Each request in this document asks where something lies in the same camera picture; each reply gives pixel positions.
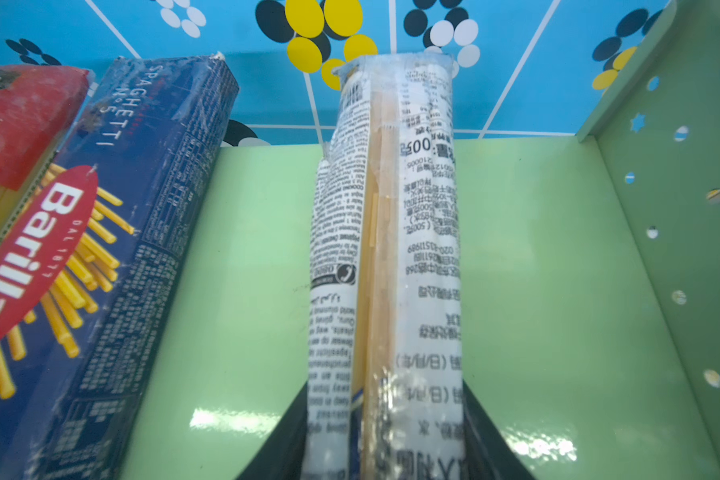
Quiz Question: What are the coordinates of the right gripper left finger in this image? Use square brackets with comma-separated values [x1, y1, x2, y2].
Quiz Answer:
[236, 384, 307, 480]

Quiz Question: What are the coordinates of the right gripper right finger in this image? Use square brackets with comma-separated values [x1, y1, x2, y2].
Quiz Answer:
[463, 382, 534, 480]

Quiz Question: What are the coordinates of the clear white label spaghetti bag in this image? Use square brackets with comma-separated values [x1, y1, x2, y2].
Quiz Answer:
[300, 51, 468, 479]

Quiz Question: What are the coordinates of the green wooden shelf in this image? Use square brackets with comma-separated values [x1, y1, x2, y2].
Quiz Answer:
[121, 1, 720, 479]

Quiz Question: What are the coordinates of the blue Barilla spaghetti box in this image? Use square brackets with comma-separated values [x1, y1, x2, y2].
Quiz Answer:
[0, 54, 239, 479]

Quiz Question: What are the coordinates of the red spaghetti bag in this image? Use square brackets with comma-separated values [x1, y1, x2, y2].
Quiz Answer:
[0, 64, 91, 239]

